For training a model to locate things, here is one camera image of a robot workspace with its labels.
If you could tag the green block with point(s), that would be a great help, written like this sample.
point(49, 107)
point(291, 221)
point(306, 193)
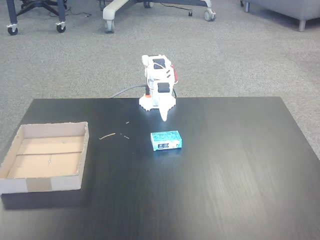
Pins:
point(165, 140)

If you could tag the shallow cardboard box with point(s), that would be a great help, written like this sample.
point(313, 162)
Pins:
point(47, 160)

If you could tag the white rolling base with casters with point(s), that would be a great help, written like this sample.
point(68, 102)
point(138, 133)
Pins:
point(112, 8)

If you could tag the grey sofa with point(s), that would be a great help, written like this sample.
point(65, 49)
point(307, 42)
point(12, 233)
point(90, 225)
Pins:
point(287, 6)

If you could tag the black office chair base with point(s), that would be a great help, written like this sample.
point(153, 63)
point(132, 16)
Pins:
point(37, 3)

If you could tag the black rolling cart frame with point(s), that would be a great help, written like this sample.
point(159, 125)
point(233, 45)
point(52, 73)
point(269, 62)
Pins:
point(61, 15)

